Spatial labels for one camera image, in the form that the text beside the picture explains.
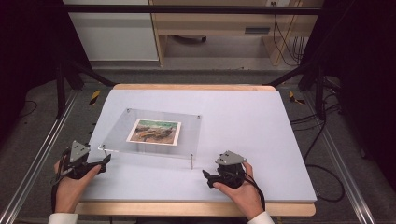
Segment thick black floor cable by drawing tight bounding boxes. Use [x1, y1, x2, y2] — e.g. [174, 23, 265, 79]
[289, 91, 347, 203]

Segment black horizontal metal bar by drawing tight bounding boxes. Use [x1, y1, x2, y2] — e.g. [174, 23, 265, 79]
[61, 4, 323, 16]

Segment pale grey board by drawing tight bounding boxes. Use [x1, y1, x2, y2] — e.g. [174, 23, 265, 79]
[81, 89, 318, 203]

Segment left hand-held gripper cable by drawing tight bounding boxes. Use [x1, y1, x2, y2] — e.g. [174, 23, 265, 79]
[50, 148, 72, 215]

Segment thin black floor cable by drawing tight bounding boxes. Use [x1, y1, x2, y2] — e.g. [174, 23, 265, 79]
[16, 99, 39, 119]

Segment wooden desk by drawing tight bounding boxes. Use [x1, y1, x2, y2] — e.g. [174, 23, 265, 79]
[148, 0, 325, 68]

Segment person's left white sleeve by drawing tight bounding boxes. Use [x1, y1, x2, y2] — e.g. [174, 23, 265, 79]
[48, 212, 79, 224]

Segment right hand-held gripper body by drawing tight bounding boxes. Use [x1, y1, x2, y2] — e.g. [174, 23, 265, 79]
[214, 150, 248, 189]

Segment right hand-held gripper cable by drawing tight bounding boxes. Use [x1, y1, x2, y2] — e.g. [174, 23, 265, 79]
[243, 172, 267, 212]

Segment aluminium floor rail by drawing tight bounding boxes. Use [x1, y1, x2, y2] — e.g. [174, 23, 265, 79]
[303, 91, 376, 224]
[0, 90, 79, 224]

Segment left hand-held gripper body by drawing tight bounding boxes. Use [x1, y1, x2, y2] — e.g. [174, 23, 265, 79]
[60, 140, 104, 181]

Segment grey desk label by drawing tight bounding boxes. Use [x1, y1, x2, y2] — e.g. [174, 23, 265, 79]
[244, 26, 272, 35]

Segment hand-held gripper cable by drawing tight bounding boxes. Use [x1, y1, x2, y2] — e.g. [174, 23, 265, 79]
[50, 148, 72, 215]
[243, 172, 267, 212]

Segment person's left hand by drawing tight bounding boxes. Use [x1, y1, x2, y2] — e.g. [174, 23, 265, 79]
[53, 160, 103, 215]

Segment hanging black cables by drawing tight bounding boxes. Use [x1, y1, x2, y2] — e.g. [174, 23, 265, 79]
[270, 1, 308, 67]

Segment dark curtain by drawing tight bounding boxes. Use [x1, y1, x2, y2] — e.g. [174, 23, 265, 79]
[0, 0, 94, 147]
[298, 0, 396, 190]

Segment white cabinet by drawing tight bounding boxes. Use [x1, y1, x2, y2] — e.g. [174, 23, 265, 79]
[63, 0, 160, 63]

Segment person's right hand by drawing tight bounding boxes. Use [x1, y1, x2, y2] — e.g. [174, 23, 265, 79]
[213, 161, 266, 220]

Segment landscape painting print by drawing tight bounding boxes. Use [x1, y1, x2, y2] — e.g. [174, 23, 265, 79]
[125, 119, 182, 147]

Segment black metal stand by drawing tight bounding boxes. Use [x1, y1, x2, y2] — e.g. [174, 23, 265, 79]
[264, 61, 329, 121]
[55, 58, 117, 119]

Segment wooden table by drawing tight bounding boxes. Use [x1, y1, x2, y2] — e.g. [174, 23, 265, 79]
[75, 83, 317, 218]

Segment person's right white sleeve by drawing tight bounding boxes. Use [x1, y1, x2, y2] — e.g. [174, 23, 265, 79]
[247, 211, 276, 224]

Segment person's white sleeve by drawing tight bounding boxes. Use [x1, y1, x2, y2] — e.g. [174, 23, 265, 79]
[247, 211, 276, 224]
[48, 212, 79, 224]

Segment clear acrylic photo frame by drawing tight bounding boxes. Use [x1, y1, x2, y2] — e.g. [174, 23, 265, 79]
[97, 107, 203, 171]

